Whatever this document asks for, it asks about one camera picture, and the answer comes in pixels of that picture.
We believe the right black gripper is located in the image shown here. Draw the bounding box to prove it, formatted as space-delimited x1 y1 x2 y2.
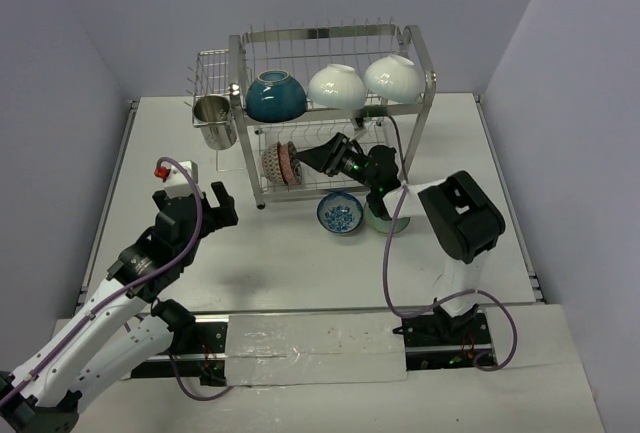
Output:
297 132 379 191

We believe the floral patterned dark bowl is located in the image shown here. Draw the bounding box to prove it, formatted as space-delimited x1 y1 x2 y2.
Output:
278 141 302 186

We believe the geometric patterned bowl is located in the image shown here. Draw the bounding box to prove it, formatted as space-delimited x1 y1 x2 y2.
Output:
261 142 284 186

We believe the blue patterned bowl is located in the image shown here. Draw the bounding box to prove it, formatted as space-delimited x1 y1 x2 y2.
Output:
316 191 364 235

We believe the white bowl top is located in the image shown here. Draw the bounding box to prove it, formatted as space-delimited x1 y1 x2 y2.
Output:
307 64 367 110

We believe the teal bowl tan interior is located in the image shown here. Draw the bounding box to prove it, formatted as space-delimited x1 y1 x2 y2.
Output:
245 70 307 123

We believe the pale green bowl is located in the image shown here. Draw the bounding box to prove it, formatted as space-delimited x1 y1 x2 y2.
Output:
364 204 411 235

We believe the white bowl dark rim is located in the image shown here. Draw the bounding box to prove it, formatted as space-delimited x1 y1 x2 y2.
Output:
363 54 425 104

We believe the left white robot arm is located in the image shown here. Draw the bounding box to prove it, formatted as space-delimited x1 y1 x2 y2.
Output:
1 182 238 432

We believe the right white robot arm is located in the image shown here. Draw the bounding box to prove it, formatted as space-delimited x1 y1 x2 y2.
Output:
295 133 506 344

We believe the steel two-tier dish rack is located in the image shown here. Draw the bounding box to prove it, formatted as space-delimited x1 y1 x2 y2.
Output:
226 22 436 209

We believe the steel utensil cup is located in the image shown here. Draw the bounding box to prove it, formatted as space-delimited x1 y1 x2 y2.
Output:
192 95 237 151

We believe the white taped board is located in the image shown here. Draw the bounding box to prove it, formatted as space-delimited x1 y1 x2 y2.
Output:
225 312 407 386

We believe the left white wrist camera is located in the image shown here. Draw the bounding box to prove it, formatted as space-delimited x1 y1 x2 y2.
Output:
154 161 201 199

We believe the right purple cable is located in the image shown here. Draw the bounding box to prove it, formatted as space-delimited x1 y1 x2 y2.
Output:
382 113 519 371

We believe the purple cable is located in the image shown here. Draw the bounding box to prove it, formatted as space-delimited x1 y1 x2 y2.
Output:
382 113 519 371
0 156 236 404

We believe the wire side basket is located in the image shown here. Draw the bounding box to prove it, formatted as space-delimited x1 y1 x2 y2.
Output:
186 49 229 103

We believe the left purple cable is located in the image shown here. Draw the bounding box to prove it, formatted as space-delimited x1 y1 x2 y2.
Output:
0 156 236 404

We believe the black mounting rail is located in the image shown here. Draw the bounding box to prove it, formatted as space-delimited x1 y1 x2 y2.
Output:
131 312 495 387

